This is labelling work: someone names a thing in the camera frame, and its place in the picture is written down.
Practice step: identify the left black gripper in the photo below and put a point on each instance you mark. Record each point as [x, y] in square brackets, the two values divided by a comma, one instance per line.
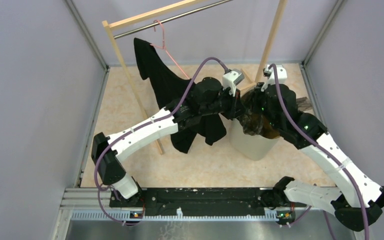
[237, 108]

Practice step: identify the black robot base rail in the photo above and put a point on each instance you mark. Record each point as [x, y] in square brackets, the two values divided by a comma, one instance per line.
[211, 202]

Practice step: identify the pink wire hanger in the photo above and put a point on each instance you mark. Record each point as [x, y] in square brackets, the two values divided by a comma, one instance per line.
[164, 47]

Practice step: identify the dark translucent trash bag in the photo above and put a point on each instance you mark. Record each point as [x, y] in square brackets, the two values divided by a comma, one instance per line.
[254, 124]

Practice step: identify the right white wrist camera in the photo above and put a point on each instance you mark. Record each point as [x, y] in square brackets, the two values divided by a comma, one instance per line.
[274, 74]

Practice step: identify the beige plastic trash bin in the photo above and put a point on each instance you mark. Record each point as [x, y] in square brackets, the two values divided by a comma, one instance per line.
[254, 147]

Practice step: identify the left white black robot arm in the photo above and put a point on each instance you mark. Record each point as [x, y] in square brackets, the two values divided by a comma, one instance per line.
[199, 112]

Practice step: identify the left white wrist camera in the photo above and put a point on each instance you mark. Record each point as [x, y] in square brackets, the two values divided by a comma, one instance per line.
[231, 79]

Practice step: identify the metal hanging rod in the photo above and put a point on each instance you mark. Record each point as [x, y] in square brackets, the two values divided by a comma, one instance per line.
[178, 16]

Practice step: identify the black t-shirt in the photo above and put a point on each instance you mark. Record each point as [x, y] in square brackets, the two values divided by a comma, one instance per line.
[167, 87]

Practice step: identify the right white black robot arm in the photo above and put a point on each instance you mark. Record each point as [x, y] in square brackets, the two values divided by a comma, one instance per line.
[355, 200]

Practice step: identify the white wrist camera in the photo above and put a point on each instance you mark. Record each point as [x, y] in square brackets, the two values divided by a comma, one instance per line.
[274, 74]
[231, 79]

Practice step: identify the wooden clothes rack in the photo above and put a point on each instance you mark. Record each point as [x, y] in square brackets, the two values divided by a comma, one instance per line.
[111, 27]

